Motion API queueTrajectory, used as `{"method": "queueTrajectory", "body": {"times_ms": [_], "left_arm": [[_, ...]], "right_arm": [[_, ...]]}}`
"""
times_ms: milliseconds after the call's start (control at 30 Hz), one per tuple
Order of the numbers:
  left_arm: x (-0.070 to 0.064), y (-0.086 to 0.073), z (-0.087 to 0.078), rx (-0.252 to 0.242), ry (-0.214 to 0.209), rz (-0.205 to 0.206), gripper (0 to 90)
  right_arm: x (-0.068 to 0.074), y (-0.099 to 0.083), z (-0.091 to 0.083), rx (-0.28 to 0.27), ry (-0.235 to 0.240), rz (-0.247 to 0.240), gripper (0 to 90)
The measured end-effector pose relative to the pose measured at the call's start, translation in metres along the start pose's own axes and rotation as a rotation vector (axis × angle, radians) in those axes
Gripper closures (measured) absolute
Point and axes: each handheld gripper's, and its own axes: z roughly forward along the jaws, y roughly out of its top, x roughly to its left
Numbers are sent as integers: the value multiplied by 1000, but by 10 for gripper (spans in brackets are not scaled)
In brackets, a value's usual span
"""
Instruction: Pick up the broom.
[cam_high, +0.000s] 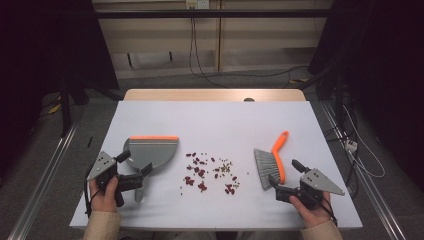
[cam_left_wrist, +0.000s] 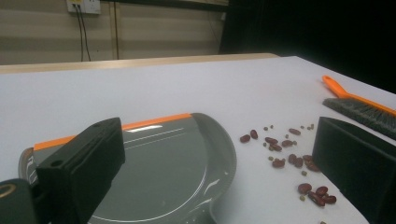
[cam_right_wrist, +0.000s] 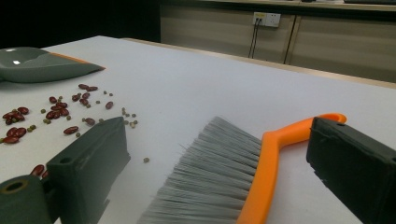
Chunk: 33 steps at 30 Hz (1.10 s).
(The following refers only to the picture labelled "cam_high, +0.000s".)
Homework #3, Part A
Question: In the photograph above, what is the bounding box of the black horizontal bar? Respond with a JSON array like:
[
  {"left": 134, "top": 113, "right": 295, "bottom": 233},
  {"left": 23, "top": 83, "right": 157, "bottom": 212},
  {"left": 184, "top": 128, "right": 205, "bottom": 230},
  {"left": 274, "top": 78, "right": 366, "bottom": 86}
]
[{"left": 94, "top": 9, "right": 334, "bottom": 19}]

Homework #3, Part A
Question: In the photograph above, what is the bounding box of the grey dustpan with orange edge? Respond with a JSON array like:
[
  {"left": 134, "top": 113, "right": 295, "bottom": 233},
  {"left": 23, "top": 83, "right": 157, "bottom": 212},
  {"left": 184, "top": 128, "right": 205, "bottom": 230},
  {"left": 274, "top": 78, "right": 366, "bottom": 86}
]
[{"left": 123, "top": 135, "right": 180, "bottom": 203}]

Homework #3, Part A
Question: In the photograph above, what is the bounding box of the aluminium floor rail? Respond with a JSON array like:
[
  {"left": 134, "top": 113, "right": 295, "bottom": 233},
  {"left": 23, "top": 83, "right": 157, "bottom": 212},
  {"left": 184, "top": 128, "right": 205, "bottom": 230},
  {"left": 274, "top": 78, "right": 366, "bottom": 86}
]
[
  {"left": 6, "top": 121, "right": 79, "bottom": 240},
  {"left": 321, "top": 101, "right": 408, "bottom": 240}
]

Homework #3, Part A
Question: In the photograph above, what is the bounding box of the white power plug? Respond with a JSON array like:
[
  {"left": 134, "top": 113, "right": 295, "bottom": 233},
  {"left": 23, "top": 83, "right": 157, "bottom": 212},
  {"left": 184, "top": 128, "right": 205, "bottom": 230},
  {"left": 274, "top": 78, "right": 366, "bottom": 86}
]
[{"left": 344, "top": 139, "right": 359, "bottom": 154}]

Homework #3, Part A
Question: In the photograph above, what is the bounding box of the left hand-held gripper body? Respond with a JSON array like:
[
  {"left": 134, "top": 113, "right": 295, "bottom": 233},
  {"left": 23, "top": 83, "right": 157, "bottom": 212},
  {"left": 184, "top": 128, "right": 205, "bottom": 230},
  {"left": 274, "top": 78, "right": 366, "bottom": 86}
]
[{"left": 87, "top": 151, "right": 145, "bottom": 208}]

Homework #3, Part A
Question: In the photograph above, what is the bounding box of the hand-held gripper black cable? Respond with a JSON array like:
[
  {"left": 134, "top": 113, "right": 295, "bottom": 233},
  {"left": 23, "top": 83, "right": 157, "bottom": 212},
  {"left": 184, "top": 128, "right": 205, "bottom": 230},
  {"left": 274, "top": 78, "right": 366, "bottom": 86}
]
[
  {"left": 83, "top": 161, "right": 101, "bottom": 218},
  {"left": 309, "top": 196, "right": 338, "bottom": 227}
]

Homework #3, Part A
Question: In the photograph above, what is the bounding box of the black curtain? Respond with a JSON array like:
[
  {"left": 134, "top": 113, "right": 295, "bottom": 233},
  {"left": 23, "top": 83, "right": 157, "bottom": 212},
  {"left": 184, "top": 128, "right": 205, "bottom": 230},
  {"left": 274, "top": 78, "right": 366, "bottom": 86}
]
[
  {"left": 308, "top": 0, "right": 424, "bottom": 193},
  {"left": 0, "top": 0, "right": 119, "bottom": 178}
]

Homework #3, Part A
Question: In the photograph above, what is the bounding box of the left hand-held gripper black cable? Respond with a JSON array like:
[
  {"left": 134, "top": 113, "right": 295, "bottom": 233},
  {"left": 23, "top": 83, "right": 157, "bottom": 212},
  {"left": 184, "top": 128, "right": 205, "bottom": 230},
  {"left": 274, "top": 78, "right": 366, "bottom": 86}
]
[{"left": 83, "top": 161, "right": 101, "bottom": 218}]

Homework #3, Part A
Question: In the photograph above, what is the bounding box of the bundle of black floor cables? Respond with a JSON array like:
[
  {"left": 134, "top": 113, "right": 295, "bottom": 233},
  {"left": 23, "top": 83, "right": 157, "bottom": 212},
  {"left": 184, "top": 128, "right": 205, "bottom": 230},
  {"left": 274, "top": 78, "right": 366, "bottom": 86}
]
[{"left": 324, "top": 99, "right": 361, "bottom": 199}]

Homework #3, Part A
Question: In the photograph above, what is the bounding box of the white cable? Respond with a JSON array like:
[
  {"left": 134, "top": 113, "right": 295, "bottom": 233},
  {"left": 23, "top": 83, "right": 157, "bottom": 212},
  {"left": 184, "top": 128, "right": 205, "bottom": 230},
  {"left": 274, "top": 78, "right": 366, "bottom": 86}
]
[{"left": 342, "top": 104, "right": 387, "bottom": 179}]

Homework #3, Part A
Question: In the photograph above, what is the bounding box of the person's left hand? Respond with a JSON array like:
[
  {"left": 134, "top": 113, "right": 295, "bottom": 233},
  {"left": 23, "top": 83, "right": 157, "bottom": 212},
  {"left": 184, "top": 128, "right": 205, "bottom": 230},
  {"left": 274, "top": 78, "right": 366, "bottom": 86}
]
[{"left": 89, "top": 177, "right": 119, "bottom": 213}]

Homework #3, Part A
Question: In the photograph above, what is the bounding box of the right hand-held gripper black cable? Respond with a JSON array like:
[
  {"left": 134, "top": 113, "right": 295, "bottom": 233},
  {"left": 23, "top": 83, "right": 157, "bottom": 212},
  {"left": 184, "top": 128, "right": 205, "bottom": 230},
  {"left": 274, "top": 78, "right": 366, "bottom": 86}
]
[{"left": 309, "top": 196, "right": 338, "bottom": 227}]

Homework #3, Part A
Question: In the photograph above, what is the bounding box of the black hanging cable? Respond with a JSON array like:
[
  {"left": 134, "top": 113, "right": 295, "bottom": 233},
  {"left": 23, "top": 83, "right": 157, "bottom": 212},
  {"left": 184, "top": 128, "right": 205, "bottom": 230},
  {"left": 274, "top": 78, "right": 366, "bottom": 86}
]
[
  {"left": 188, "top": 17, "right": 231, "bottom": 90},
  {"left": 193, "top": 17, "right": 310, "bottom": 79}
]

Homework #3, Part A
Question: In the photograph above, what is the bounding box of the white table board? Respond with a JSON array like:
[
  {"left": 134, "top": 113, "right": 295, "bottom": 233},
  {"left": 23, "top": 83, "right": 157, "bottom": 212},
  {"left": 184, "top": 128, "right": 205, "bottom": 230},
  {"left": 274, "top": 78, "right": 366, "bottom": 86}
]
[{"left": 69, "top": 100, "right": 364, "bottom": 232}]

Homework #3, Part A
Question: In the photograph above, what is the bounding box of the wooden table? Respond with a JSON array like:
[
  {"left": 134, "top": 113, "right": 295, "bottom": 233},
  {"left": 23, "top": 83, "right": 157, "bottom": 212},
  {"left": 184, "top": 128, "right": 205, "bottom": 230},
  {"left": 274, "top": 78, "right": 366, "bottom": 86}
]
[{"left": 123, "top": 88, "right": 307, "bottom": 102}]

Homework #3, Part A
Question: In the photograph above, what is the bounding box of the orange brush with grey bristles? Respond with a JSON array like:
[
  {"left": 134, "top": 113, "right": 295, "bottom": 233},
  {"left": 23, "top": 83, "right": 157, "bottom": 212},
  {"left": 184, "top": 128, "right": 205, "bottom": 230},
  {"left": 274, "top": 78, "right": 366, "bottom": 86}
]
[{"left": 253, "top": 130, "right": 290, "bottom": 192}]

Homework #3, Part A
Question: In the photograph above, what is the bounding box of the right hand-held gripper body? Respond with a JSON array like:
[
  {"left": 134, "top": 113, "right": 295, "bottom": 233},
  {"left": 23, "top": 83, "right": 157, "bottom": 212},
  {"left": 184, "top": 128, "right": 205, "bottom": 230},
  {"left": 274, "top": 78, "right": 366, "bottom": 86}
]
[{"left": 275, "top": 168, "right": 346, "bottom": 210}]

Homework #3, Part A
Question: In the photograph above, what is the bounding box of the scatter of red and green beans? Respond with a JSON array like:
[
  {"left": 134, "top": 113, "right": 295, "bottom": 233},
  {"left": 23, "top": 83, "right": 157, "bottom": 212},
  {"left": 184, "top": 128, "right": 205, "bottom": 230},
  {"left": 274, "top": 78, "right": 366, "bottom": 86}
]
[{"left": 179, "top": 151, "right": 251, "bottom": 196}]

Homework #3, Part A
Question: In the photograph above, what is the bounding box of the black metal stand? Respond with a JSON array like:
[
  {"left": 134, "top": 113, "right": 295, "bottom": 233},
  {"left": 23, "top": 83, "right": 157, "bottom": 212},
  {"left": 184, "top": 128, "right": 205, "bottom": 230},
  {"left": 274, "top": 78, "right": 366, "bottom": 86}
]
[{"left": 58, "top": 76, "right": 89, "bottom": 138}]

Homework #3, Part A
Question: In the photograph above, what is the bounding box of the white wall socket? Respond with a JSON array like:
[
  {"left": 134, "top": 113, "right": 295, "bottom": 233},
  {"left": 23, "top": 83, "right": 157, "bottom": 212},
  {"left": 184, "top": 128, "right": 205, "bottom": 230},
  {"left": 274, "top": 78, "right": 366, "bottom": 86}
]
[{"left": 185, "top": 0, "right": 210, "bottom": 10}]

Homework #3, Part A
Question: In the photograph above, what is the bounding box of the person's right hand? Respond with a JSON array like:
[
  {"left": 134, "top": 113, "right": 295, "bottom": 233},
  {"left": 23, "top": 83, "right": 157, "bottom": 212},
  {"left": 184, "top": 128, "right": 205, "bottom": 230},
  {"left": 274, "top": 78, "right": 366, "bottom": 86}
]
[{"left": 289, "top": 192, "right": 333, "bottom": 229}]

